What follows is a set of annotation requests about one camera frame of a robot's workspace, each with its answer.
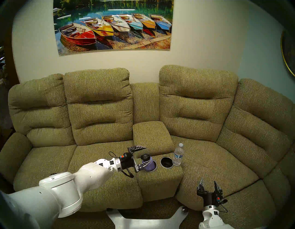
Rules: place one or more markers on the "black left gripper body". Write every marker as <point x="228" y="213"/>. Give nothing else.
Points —
<point x="128" y="161"/>

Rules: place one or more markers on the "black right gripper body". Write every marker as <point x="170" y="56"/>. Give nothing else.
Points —
<point x="210" y="198"/>

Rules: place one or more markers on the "purple insulated bottle black lid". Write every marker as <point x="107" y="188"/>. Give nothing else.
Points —
<point x="151" y="165"/>

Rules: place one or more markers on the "clear plastic water bottle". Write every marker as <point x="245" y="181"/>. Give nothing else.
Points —
<point x="178" y="157"/>

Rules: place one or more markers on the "colourful boats wall painting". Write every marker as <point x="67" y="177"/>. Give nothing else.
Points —
<point x="110" y="25"/>

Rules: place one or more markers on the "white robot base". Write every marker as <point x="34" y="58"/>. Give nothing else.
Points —
<point x="147" y="222"/>

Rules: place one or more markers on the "black round cup holder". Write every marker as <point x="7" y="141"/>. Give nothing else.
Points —
<point x="166" y="162"/>
<point x="155" y="166"/>

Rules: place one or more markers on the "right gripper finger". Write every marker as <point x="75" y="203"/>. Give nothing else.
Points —
<point x="201" y="185"/>
<point x="217" y="189"/>

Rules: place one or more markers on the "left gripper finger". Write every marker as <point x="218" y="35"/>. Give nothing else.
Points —
<point x="136" y="149"/>
<point x="143" y="165"/>

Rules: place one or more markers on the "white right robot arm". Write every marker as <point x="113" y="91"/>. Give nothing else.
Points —
<point x="214" y="220"/>

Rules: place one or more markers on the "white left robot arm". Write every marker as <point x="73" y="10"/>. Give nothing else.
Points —
<point x="57" y="191"/>

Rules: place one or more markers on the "olive fabric sectional sofa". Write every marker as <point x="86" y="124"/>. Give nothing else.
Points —
<point x="99" y="115"/>

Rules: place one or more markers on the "round gold-rimmed wall clock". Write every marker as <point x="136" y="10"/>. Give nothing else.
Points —
<point x="289" y="53"/>

